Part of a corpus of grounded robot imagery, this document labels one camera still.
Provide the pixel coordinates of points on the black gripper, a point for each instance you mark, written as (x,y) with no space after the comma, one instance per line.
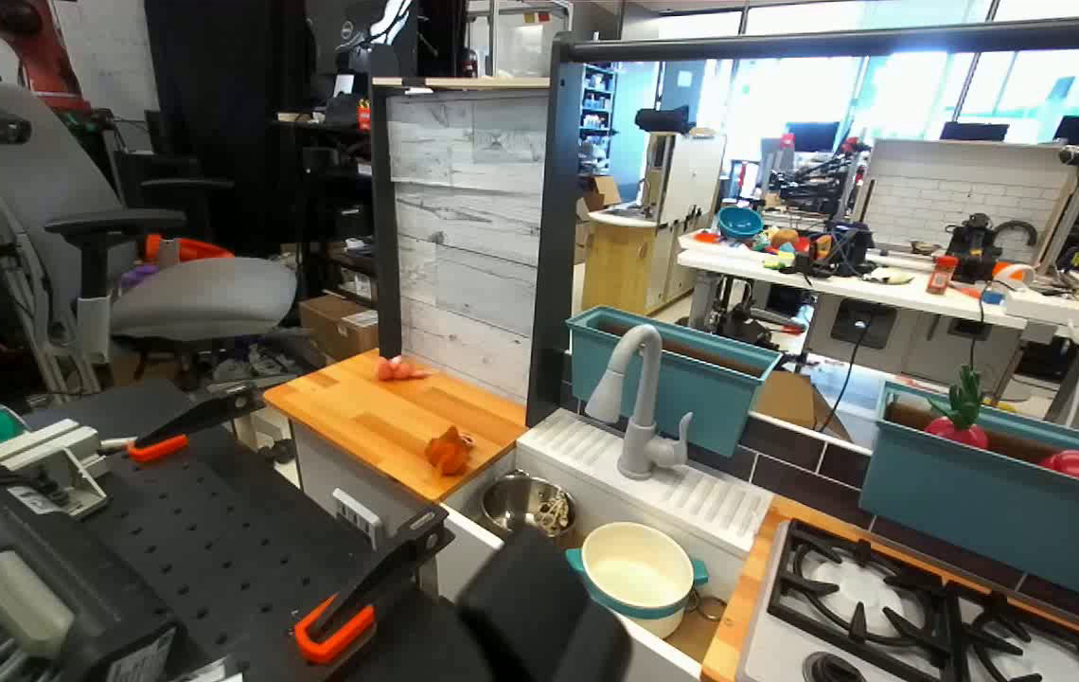
(539,619)

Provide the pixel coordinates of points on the orange animal plush toy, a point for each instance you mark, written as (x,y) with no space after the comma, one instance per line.
(449,451)

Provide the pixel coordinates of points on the white pot teal rim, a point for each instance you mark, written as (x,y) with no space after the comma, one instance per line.
(632,568)

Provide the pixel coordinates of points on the white toy sink unit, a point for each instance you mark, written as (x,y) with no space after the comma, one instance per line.
(715,499)

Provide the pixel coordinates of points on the grey toy faucet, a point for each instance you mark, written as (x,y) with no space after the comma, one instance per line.
(641,417)

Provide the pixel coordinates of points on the wooden butcher block counter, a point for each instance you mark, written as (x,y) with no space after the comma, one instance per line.
(359,417)

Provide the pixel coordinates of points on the steel bowl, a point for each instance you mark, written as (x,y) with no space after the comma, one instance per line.
(525,506)

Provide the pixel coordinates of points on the black orange bar clamp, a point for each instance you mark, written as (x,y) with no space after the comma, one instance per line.
(335,630)
(159,448)

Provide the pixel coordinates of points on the empty teal planter box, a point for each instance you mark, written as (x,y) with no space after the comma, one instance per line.
(700,385)

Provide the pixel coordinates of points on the white stove top black grates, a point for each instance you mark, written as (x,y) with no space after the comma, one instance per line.
(865,592)

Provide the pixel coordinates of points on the cardboard box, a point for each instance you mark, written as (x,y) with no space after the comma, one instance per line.
(335,326)

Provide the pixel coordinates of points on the light wooden cabinet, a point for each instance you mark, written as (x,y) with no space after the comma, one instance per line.
(617,265)

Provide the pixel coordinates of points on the grey wood plank panel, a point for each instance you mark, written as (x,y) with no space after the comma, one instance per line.
(465,239)

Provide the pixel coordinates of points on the blue bowl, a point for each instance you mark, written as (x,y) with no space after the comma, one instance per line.
(739,225)

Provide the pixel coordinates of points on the white cluttered work desk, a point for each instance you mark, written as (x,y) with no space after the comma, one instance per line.
(865,293)

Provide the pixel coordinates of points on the teal planter box with vegetables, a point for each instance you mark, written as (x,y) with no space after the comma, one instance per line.
(993,506)

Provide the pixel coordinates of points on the grey office chair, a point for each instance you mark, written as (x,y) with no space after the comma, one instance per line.
(197,298)

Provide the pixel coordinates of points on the black coffee machine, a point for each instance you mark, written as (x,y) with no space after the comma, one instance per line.
(975,246)

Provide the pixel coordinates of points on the white tile panel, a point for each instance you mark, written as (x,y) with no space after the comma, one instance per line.
(966,191)

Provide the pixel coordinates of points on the black metal frame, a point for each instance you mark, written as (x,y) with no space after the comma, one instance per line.
(556,253)

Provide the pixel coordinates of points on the white metal bracket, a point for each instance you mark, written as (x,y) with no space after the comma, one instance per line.
(50,451)

